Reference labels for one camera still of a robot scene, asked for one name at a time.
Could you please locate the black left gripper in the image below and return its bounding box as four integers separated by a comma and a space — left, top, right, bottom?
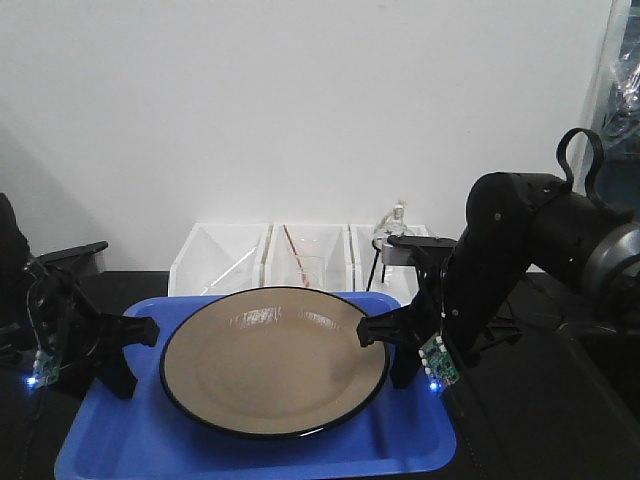
1, 241, 160, 399

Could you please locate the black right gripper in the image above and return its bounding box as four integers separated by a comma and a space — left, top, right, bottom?
357, 236, 520, 389

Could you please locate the blue plastic tray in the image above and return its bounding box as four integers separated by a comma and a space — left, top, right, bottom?
54, 296, 457, 479

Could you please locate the beige plate with black rim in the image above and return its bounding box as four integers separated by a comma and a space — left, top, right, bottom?
160, 287, 390, 438

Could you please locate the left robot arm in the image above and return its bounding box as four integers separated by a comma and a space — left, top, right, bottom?
1, 195, 160, 399

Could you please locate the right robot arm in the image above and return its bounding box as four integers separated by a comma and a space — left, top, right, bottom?
357, 131, 639, 388

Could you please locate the green right circuit board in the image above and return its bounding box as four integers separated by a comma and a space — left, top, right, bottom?
418, 333, 460, 394

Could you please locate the green circuit board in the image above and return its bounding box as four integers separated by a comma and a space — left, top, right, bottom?
418, 333, 460, 394
28, 346, 63, 389

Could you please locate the right white storage bin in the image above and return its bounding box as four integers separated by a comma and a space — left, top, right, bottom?
349, 224, 418, 305

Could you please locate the white storage bin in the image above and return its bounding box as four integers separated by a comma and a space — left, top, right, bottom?
261, 223, 354, 292
349, 224, 418, 305
168, 223, 270, 296

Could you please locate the green left circuit board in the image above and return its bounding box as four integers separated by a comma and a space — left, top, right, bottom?
28, 346, 63, 389

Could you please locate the clear glass stirring rod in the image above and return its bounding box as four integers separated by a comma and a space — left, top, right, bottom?
198, 248, 256, 296

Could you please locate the round glass flask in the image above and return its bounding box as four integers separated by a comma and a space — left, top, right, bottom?
372, 200, 409, 249

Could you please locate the red glass thermometer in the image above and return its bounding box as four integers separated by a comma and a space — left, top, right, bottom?
282, 224, 310, 288

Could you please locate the middle white storage bin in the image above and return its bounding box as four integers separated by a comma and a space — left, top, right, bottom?
261, 223, 354, 292

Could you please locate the clear glass beaker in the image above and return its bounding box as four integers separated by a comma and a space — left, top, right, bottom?
297, 239, 324, 290

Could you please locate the left white storage bin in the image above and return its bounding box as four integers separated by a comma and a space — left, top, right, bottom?
168, 223, 270, 296

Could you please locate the clear plastic bag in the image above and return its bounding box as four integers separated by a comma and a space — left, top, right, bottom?
595, 1, 639, 161

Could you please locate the black right braided cable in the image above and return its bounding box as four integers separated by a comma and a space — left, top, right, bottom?
439, 384, 496, 480

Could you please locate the black braided cable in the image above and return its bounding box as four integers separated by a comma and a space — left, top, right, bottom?
14, 384, 46, 480
439, 384, 496, 480

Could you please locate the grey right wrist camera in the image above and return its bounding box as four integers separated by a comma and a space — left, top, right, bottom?
381, 243, 416, 267

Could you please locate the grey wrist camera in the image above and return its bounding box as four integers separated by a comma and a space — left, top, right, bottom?
381, 243, 416, 267
63, 241, 109, 277

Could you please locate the black left braided cable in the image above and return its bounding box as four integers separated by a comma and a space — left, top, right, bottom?
14, 384, 46, 480

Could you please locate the black wire tripod stand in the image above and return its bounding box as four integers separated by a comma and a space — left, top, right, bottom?
366, 238, 386, 291

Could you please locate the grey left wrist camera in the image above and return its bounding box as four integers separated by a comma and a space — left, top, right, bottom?
63, 241, 109, 277

